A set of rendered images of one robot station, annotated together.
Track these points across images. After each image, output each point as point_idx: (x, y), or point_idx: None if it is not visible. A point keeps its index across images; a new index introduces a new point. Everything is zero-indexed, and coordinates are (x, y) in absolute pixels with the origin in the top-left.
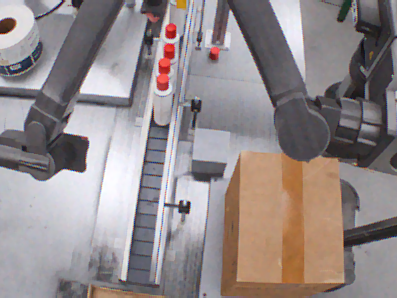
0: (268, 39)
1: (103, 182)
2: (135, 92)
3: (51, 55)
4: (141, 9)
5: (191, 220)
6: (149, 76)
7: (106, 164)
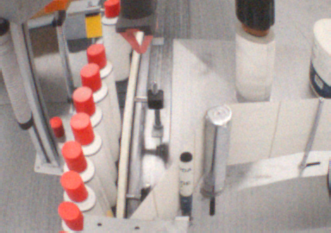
0: None
1: (186, 3)
2: (170, 69)
3: (298, 81)
4: None
5: None
6: None
7: (187, 11)
